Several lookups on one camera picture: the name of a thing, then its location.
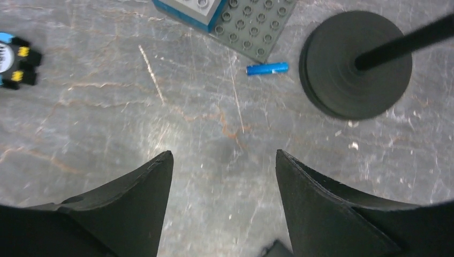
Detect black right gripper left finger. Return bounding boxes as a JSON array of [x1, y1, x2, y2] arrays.
[[1, 150, 173, 256]]

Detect blue grey toy brick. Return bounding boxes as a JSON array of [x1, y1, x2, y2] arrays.
[[152, 0, 227, 33]]

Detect small blue piece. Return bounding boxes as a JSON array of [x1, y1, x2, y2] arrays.
[[246, 62, 289, 76]]

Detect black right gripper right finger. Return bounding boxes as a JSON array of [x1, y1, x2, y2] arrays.
[[276, 149, 453, 256]]

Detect blue black toy figure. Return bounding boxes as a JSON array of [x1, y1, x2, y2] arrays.
[[1, 32, 43, 90]]

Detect black microphone stand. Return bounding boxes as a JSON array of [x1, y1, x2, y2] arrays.
[[298, 10, 453, 120]]

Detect grey brick baseplate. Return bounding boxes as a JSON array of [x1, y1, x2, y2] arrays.
[[209, 0, 297, 63]]

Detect black battery cover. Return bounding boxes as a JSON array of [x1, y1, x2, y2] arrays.
[[260, 240, 294, 257]]

